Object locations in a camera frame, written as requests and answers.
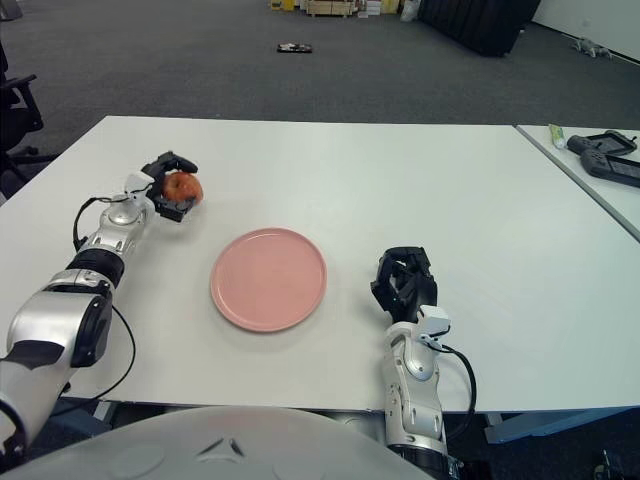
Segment red yellow apple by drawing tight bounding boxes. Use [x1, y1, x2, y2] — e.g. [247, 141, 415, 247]
[162, 171, 204, 204]

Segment small black handheld controller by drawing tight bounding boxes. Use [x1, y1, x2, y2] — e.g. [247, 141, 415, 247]
[565, 129, 639, 156]

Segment wooden pallet crate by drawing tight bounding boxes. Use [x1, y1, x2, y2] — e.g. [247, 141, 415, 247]
[305, 0, 360, 19]

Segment stacked cardboard boxes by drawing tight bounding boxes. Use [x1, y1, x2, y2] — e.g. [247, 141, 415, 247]
[358, 0, 400, 19]

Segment pink round plate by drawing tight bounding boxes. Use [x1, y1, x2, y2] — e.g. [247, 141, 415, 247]
[209, 227, 329, 334]

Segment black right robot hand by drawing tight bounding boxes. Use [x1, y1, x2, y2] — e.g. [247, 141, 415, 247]
[370, 245, 440, 324]

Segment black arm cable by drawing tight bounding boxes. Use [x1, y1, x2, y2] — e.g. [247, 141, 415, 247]
[59, 193, 137, 401]
[439, 344, 476, 444]

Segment grey table frame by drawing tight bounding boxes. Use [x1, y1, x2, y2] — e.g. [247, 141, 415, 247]
[483, 405, 640, 445]

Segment grey robot torso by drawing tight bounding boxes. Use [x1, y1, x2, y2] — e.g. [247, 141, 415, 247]
[0, 405, 446, 480]

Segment black metal floor bracket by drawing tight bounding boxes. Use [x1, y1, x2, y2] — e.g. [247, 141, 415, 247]
[594, 448, 626, 480]

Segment grey quadruped robot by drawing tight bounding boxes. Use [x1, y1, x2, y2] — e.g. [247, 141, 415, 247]
[572, 37, 615, 60]

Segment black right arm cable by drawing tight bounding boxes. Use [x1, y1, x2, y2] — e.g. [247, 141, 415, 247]
[439, 344, 476, 444]

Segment black office chair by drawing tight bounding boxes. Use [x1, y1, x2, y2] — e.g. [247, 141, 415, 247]
[0, 39, 56, 186]

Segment large black handheld controller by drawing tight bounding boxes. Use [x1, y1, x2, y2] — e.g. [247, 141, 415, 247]
[579, 149, 640, 189]

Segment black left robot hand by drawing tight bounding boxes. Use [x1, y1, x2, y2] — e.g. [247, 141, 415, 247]
[139, 149, 200, 224]

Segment black partition curtain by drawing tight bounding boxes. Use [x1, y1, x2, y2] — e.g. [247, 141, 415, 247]
[417, 0, 543, 58]

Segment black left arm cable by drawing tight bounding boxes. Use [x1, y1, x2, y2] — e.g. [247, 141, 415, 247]
[59, 193, 137, 401]

